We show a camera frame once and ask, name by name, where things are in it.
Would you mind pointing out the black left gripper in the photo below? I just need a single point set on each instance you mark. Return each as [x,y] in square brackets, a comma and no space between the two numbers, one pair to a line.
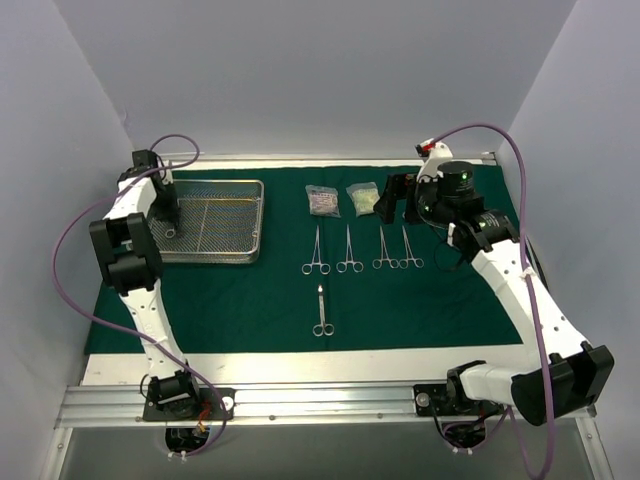
[167,209]

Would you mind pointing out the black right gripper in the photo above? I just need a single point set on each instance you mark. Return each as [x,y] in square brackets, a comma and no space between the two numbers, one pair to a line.
[395,192]

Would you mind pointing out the green packet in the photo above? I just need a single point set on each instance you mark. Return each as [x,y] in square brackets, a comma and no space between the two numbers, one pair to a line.
[364,196]

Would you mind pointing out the green surgical drape cloth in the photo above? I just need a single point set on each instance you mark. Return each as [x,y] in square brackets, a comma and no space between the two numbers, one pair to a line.
[269,306]

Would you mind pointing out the steel mesh instrument tray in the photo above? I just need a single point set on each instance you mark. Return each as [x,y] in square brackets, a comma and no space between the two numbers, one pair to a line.
[220,223]

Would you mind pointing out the purple packet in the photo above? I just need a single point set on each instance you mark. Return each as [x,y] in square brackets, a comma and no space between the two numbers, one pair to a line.
[323,201]

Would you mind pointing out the steel haemostat clamp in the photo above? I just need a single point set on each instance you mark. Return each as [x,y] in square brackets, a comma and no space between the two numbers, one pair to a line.
[384,258]

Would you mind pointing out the steel forceps clamp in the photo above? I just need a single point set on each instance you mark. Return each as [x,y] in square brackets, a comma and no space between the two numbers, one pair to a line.
[349,262]

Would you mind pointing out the steel needle holder clamp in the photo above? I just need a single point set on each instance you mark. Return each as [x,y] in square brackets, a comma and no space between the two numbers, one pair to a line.
[316,263]

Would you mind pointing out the long steel scissors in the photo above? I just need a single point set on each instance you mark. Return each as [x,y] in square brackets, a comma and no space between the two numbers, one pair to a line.
[323,327]

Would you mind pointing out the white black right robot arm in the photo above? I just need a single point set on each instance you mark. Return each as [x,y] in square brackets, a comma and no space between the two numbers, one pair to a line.
[564,372]

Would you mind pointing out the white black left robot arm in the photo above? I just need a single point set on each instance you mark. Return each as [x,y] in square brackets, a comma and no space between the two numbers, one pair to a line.
[130,263]

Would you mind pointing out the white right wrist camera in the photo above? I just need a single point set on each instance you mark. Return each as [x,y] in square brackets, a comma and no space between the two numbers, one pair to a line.
[433,155]

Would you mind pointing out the back aluminium rail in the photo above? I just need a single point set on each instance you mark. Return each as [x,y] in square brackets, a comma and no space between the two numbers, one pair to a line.
[250,161]

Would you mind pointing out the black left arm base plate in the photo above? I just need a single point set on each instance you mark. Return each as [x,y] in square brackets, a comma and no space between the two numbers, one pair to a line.
[206,408]

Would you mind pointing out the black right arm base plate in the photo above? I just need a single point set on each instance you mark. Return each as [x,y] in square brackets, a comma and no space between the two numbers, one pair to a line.
[433,398]

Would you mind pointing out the aluminium frame rail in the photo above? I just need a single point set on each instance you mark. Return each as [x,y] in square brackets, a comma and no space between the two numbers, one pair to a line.
[255,404]

